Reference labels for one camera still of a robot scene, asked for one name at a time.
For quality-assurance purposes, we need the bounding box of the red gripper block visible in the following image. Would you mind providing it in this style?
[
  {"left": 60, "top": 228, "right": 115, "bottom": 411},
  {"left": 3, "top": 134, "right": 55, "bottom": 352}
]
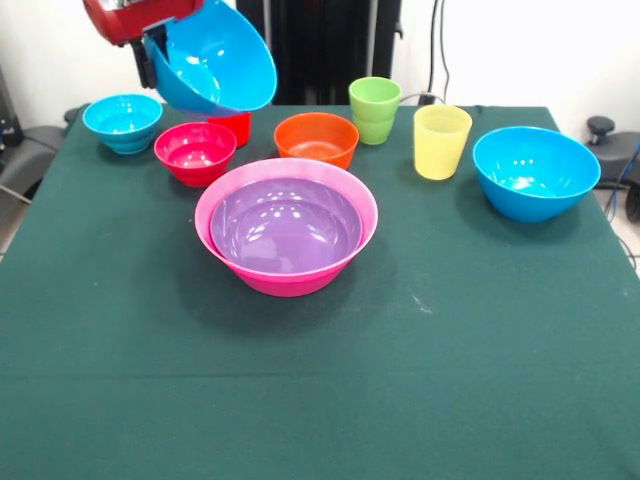
[{"left": 82, "top": 0, "right": 205, "bottom": 89}]

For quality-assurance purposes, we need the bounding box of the medium blue bowl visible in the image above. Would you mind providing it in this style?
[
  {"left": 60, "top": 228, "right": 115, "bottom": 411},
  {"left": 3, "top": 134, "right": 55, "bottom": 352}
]
[
  {"left": 472, "top": 126, "right": 602, "bottom": 224},
  {"left": 143, "top": 0, "right": 279, "bottom": 114}
]

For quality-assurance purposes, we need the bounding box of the purple shallow bowl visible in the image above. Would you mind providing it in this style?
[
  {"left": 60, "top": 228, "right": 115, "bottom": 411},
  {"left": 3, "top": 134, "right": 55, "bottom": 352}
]
[{"left": 209, "top": 178, "right": 363, "bottom": 276}]

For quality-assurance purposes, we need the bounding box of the large pink bowl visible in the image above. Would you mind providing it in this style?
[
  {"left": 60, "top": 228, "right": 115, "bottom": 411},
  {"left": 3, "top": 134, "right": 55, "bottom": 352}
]
[{"left": 194, "top": 158, "right": 379, "bottom": 299}]

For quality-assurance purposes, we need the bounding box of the small blue bowl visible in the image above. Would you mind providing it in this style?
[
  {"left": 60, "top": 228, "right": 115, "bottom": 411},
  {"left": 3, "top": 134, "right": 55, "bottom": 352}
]
[
  {"left": 99, "top": 130, "right": 157, "bottom": 156},
  {"left": 82, "top": 93, "right": 164, "bottom": 144}
]

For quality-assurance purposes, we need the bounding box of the small crimson bowl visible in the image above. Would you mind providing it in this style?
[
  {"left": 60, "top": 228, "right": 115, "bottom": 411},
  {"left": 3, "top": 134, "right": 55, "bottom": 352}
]
[{"left": 153, "top": 121, "right": 238, "bottom": 189}]

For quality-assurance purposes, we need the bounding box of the red cup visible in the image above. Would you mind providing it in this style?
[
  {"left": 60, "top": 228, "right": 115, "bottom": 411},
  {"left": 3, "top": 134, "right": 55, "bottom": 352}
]
[{"left": 207, "top": 110, "right": 252, "bottom": 149}]

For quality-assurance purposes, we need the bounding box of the small orange bowl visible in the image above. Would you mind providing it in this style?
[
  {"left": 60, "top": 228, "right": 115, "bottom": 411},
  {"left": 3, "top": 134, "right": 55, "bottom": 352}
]
[{"left": 273, "top": 112, "right": 361, "bottom": 171}]

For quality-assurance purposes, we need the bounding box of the green cup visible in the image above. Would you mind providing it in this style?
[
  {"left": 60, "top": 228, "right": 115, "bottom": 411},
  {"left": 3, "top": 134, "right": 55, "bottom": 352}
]
[{"left": 348, "top": 76, "right": 403, "bottom": 147}]

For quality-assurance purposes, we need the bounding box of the yellow cup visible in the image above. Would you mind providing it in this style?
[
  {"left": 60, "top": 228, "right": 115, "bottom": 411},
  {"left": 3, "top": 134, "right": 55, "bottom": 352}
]
[{"left": 412, "top": 103, "right": 474, "bottom": 182}]

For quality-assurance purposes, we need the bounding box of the dark green tablecloth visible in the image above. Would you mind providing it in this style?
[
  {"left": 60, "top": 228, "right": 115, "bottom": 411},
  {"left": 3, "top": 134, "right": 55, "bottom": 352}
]
[{"left": 0, "top": 102, "right": 640, "bottom": 480}]

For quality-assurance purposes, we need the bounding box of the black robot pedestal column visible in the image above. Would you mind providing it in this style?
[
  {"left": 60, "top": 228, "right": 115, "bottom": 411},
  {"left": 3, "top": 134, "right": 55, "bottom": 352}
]
[{"left": 229, "top": 0, "right": 404, "bottom": 106}]

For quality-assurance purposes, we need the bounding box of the black wall cable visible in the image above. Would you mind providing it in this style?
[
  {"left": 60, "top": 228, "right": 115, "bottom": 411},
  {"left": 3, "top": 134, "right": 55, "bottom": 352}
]
[{"left": 417, "top": 0, "right": 452, "bottom": 106}]

